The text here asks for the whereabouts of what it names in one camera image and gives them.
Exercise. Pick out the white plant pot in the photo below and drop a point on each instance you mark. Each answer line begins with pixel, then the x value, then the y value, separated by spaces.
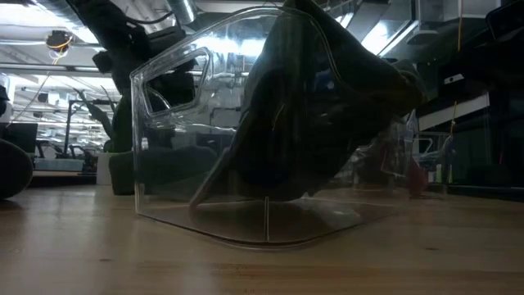
pixel 102 168

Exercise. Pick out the light green container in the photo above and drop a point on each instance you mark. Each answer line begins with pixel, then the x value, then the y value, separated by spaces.
pixel 442 174

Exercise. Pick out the black monitor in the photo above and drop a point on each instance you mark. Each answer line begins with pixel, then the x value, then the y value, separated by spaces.
pixel 20 137

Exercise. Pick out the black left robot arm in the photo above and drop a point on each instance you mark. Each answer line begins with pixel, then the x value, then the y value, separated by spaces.
pixel 110 37

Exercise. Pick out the clear plastic bin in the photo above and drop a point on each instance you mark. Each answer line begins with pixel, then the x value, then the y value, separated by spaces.
pixel 438 143
pixel 266 229

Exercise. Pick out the black ceiling camera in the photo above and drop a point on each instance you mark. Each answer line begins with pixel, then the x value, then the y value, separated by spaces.
pixel 59 41

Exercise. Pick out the green leafy plant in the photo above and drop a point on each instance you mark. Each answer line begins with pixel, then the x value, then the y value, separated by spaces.
pixel 123 123

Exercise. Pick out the dark green baseball cap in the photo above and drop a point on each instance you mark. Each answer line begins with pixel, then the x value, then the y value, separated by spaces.
pixel 307 123
pixel 14 172

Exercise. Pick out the maroon baseball cap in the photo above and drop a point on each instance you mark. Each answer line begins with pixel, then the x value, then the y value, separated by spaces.
pixel 417 180

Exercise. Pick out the silver ventilation duct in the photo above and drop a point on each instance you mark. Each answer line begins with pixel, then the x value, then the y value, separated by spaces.
pixel 184 10

